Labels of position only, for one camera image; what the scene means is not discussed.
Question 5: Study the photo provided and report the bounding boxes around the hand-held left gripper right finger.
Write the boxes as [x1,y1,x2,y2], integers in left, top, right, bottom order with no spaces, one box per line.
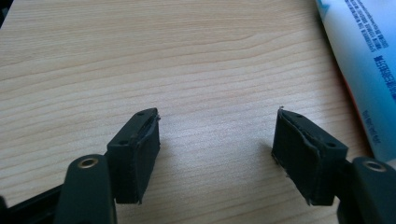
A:
[271,105,396,224]

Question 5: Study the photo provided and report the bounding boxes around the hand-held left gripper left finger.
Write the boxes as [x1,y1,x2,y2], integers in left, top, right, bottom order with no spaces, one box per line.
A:
[53,107,162,224]

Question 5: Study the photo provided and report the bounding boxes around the white and blue tube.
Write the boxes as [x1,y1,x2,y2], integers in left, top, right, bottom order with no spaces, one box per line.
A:
[315,0,396,164]

